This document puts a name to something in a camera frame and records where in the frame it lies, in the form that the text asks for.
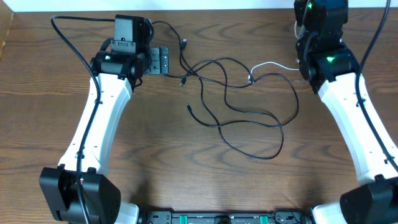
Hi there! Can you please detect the black usb cable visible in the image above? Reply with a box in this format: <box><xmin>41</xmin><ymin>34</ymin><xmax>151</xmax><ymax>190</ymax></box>
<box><xmin>141</xmin><ymin>39</ymin><xmax>285</xmax><ymax>161</ymax></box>
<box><xmin>186</xmin><ymin>57</ymin><xmax>300</xmax><ymax>129</ymax></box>

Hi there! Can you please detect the white usb cable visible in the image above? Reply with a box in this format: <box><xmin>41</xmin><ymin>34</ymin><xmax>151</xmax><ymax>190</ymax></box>
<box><xmin>248</xmin><ymin>61</ymin><xmax>300</xmax><ymax>83</ymax></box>

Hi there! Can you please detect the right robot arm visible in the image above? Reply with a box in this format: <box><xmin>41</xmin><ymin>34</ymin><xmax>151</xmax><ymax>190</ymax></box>
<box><xmin>294</xmin><ymin>0</ymin><xmax>397</xmax><ymax>223</ymax></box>

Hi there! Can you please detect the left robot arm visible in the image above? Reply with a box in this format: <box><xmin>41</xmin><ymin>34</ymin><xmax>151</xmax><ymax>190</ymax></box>
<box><xmin>39</xmin><ymin>15</ymin><xmax>169</xmax><ymax>223</ymax></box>

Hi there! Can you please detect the wooden side panel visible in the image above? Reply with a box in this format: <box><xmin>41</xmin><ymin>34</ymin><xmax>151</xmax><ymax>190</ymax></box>
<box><xmin>0</xmin><ymin>0</ymin><xmax>14</xmax><ymax>57</ymax></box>

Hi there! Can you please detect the left camera black cable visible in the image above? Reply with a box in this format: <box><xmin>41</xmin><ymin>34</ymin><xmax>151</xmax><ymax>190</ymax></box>
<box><xmin>50</xmin><ymin>14</ymin><xmax>184</xmax><ymax>224</ymax></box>

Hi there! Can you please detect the camera black cable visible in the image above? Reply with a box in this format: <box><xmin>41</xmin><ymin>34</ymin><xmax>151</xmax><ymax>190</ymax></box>
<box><xmin>354</xmin><ymin>0</ymin><xmax>398</xmax><ymax>174</ymax></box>
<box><xmin>50</xmin><ymin>14</ymin><xmax>184</xmax><ymax>224</ymax></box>

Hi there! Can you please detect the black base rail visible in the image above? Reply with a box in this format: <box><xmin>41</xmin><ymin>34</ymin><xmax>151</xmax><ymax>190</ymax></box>
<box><xmin>137</xmin><ymin>207</ymin><xmax>315</xmax><ymax>224</ymax></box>

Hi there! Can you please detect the right camera black cable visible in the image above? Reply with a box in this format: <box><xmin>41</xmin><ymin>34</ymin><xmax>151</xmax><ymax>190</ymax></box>
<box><xmin>354</xmin><ymin>0</ymin><xmax>398</xmax><ymax>174</ymax></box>

